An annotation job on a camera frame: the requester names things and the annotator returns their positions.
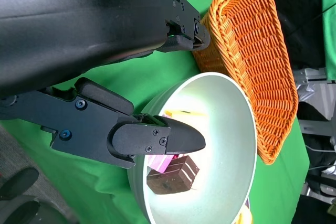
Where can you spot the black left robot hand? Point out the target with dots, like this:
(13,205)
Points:
(78,24)

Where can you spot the yellow layered cake slice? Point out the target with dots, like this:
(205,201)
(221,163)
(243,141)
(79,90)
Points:
(194,113)

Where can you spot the magenta pink layered cake slice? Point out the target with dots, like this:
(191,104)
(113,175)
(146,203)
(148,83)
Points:
(160,162)

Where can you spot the pale grey-green ceramic bowl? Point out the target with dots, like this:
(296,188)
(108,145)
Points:
(225,129)

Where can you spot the chocolate brown layered cake slice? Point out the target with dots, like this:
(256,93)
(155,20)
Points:
(173,179)

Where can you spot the orange wicker basket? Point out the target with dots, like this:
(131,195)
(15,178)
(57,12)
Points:
(257,51)

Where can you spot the lavender plate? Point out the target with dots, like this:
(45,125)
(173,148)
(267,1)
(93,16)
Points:
(247,203)

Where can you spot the green tablecloth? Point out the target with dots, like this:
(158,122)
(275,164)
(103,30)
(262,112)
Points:
(144,77)

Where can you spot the black backdrop curtain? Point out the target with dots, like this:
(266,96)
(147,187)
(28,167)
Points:
(296,24)

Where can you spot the aluminium frame profile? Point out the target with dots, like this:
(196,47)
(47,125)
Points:
(315,82)

